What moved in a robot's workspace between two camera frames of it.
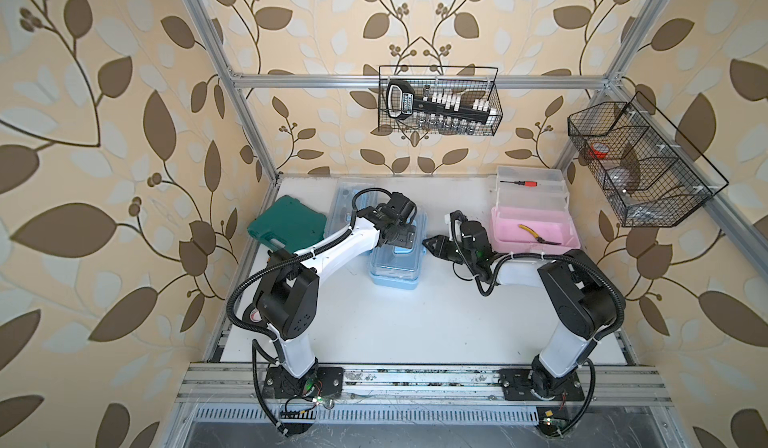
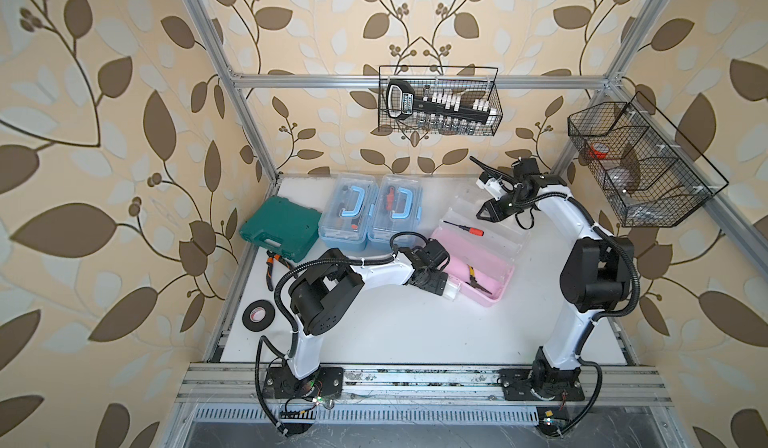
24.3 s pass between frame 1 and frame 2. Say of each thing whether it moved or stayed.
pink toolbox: moved
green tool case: stayed
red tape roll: stayed
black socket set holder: stayed
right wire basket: stayed
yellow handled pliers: moved
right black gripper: moved
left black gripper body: moved
